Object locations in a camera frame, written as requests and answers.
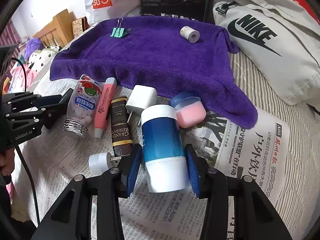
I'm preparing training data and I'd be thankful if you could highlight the white spotted plush toy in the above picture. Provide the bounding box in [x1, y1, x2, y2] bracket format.
[28, 46, 61, 72]

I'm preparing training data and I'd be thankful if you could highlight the white USB adapter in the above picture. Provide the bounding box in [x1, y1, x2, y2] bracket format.
[88, 152, 121, 176]

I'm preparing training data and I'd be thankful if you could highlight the pink tube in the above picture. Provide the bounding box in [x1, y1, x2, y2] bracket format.
[94, 77, 117, 139]

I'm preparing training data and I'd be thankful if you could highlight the person's left hand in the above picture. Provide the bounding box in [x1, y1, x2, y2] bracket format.
[0, 148, 15, 176]

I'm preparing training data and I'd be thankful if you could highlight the black cable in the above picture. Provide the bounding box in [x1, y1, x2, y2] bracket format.
[10, 57, 41, 225]

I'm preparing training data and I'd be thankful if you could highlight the dark brown Grand Reserve box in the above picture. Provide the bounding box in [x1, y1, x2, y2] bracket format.
[110, 96, 133, 157]

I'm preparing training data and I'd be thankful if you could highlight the white charger plug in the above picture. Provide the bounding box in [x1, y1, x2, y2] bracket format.
[126, 85, 157, 122]

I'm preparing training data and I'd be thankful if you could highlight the white Nike bag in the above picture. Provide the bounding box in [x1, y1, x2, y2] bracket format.
[213, 0, 319, 108]

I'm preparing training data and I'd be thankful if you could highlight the purple towel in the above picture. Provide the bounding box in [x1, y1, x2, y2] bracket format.
[50, 16, 258, 128]

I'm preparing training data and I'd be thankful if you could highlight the red paper bag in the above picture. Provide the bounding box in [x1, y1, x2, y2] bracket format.
[293, 0, 319, 23]

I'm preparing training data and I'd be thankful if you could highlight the teal binder clip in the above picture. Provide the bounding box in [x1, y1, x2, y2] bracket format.
[110, 17, 132, 38]

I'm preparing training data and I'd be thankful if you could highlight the white roll with green label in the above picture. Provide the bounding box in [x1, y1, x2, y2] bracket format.
[180, 26, 200, 43]

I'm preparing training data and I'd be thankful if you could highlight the purple plush toy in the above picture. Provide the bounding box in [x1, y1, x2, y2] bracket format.
[24, 38, 44, 61]

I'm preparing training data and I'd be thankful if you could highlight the blue and white bottle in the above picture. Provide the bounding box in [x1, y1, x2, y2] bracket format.
[141, 105, 189, 193]

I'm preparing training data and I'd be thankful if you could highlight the pink jar with blue lid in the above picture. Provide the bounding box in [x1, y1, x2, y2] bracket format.
[169, 91, 206, 128]

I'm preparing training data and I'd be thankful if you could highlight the brown patterned book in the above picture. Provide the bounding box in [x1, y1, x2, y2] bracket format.
[72, 17, 89, 38]

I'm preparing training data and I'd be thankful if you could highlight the wooden headboard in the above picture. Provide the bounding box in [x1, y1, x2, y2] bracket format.
[33, 9, 74, 48]

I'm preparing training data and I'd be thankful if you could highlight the newspaper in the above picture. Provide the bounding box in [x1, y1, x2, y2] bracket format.
[12, 78, 291, 239]

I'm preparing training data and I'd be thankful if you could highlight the clear candy bottle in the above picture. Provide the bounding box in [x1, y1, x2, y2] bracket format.
[62, 74, 104, 139]

